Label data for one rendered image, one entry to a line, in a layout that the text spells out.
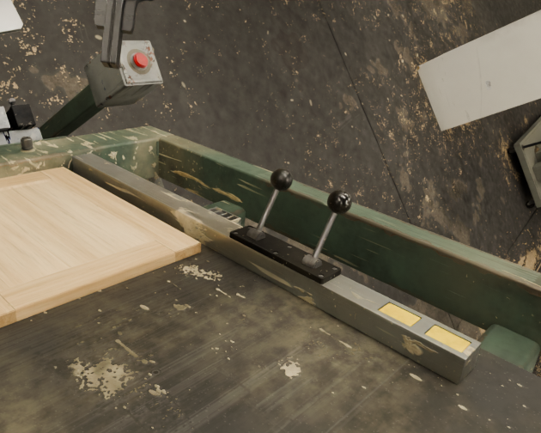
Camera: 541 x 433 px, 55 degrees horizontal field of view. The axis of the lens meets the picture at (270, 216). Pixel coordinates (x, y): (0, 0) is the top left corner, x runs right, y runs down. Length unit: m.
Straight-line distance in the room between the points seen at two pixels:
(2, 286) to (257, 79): 2.43
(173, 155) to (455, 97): 3.46
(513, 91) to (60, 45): 3.23
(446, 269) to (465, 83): 3.64
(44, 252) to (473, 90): 3.95
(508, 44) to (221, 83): 2.32
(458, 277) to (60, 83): 1.88
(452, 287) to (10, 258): 0.72
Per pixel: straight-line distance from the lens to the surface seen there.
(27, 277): 0.84
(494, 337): 0.89
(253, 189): 1.15
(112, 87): 1.43
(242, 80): 2.99
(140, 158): 1.38
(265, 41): 3.25
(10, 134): 1.43
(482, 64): 4.44
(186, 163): 1.32
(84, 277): 0.81
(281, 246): 0.84
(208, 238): 0.92
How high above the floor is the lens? 2.04
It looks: 46 degrees down
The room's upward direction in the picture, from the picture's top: 75 degrees clockwise
